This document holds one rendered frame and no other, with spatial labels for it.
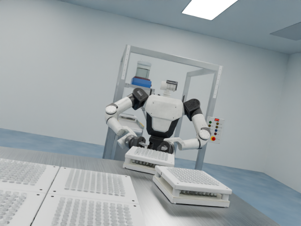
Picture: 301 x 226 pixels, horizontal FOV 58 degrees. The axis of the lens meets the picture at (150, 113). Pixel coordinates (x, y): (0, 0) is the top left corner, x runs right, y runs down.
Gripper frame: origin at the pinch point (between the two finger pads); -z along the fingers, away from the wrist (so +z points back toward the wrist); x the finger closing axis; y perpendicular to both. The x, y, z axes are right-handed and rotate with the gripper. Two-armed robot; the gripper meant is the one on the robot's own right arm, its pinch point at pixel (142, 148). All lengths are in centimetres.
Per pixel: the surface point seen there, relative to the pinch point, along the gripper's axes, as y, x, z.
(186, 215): 14, 7, -67
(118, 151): -41, 34, 134
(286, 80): -495, -130, 299
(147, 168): 7.4, 4.7, -23.5
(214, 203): -3, 6, -61
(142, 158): 10.3, 0.2, -21.8
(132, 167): 13.8, 5.7, -19.6
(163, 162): 1.6, 0.1, -27.2
